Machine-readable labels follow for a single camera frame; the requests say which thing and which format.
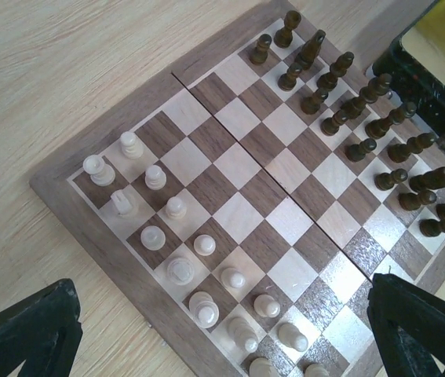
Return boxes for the dark bishop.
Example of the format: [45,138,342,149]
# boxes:
[317,51,355,92]
[388,133,436,163]

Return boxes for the white bishop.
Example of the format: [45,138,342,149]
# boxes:
[228,317,259,353]
[140,225,166,251]

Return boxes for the white knight near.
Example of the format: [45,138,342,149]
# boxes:
[249,357,279,377]

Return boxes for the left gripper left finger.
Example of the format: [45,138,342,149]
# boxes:
[0,278,83,376]

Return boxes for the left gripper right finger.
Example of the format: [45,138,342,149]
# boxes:
[367,273,445,376]

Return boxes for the white rook far corner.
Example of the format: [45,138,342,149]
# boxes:
[82,155,115,187]

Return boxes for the wooden chess board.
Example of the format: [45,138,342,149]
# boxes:
[31,1,445,376]

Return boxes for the white pawn near corner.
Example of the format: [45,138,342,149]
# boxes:
[304,364,330,377]

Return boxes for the white queen piece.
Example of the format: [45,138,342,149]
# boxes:
[166,257,195,286]

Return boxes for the white knight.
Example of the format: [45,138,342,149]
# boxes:
[249,357,279,377]
[111,190,138,218]

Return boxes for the dark king piece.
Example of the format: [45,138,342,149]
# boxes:
[341,73,392,120]

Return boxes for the white king piece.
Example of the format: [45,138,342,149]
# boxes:
[188,291,220,328]

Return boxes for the dark bishop far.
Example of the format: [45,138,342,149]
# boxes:
[317,51,355,92]

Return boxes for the white knight far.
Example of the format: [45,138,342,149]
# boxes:
[111,190,138,218]

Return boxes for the dark bishop near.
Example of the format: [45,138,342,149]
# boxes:
[388,133,436,163]

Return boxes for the white bishop far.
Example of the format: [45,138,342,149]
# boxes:
[140,225,166,251]

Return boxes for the dark knight near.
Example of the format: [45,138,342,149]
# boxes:
[409,167,445,192]

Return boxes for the gold tin box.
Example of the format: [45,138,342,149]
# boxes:
[367,1,445,152]

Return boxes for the dark rook far corner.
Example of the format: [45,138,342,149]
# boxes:
[273,10,301,48]

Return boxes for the white bishop near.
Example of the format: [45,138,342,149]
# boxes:
[228,317,259,353]

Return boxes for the dark queen piece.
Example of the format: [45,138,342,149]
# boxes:
[365,101,417,140]

